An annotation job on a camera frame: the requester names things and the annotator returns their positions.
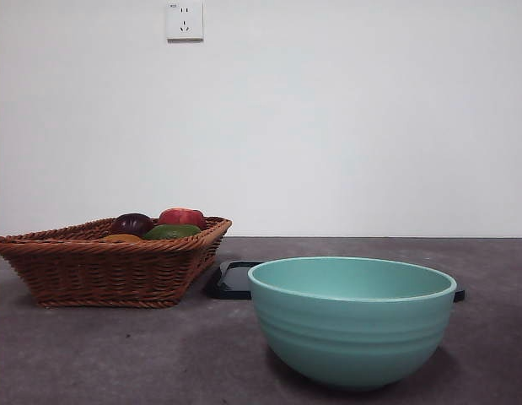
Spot teal bowl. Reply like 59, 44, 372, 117
246, 256, 458, 392

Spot red apple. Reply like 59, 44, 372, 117
158, 207, 207, 231

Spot dark green tray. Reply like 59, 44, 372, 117
205, 260, 467, 303

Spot green fruit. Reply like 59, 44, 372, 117
141, 224, 202, 241

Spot dark purple fruit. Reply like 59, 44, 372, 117
110, 213, 154, 238

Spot brown wicker basket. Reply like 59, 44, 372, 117
0, 215, 233, 309

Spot white wall socket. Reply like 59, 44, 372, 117
166, 1, 204, 42

